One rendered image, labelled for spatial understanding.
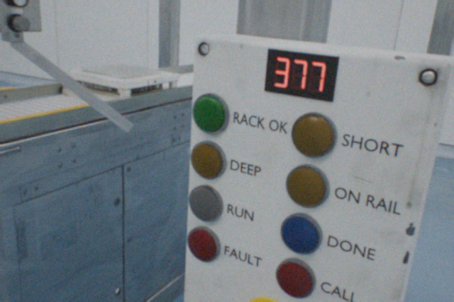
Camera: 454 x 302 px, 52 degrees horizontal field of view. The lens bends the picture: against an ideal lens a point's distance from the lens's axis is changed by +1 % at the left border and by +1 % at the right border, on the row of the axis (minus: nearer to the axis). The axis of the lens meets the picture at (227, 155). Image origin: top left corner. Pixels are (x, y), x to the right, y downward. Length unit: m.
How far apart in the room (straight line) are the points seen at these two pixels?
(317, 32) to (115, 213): 1.08
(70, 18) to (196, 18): 1.52
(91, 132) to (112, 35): 3.97
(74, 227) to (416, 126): 1.09
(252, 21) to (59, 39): 5.21
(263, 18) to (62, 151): 0.81
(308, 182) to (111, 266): 1.19
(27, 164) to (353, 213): 0.85
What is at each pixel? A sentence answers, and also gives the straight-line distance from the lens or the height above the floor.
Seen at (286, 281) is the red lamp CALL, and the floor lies 0.91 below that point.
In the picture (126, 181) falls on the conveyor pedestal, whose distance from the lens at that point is 1.38.
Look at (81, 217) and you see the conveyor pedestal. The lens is 1.29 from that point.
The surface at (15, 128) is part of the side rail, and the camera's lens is 1.03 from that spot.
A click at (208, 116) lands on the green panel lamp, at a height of 1.02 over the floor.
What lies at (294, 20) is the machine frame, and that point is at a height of 1.09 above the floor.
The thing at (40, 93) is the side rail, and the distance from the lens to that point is 1.40.
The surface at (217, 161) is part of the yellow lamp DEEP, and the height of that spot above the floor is 0.99.
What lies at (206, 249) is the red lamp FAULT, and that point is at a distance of 0.37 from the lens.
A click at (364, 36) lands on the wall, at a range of 4.07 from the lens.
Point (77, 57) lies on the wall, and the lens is 5.43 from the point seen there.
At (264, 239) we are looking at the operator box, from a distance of 0.35.
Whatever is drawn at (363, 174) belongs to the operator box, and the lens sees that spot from 0.30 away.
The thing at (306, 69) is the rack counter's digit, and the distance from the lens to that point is 0.30.
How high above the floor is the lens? 1.10
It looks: 19 degrees down
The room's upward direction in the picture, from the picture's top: 4 degrees clockwise
